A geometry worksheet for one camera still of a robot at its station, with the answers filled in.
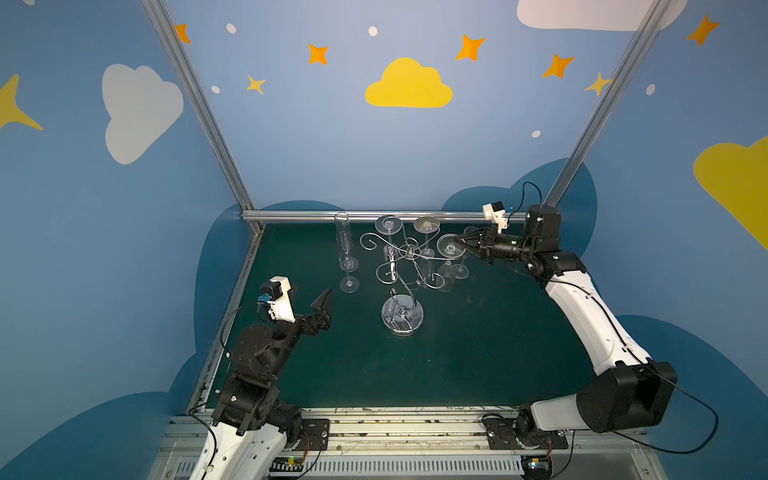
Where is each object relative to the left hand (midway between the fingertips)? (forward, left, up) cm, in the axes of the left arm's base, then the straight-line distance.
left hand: (310, 287), depth 66 cm
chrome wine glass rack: (+9, -23, -29) cm, 38 cm away
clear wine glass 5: (+20, -28, +1) cm, 34 cm away
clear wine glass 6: (+11, -33, +2) cm, 34 cm away
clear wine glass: (+30, -3, -9) cm, 32 cm away
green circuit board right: (-30, -56, -34) cm, 72 cm away
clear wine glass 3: (+28, -45, -30) cm, 61 cm away
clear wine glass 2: (+22, -5, -20) cm, 30 cm away
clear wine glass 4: (+18, -18, +2) cm, 26 cm away
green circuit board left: (-30, +7, -34) cm, 46 cm away
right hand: (+12, -34, +4) cm, 36 cm away
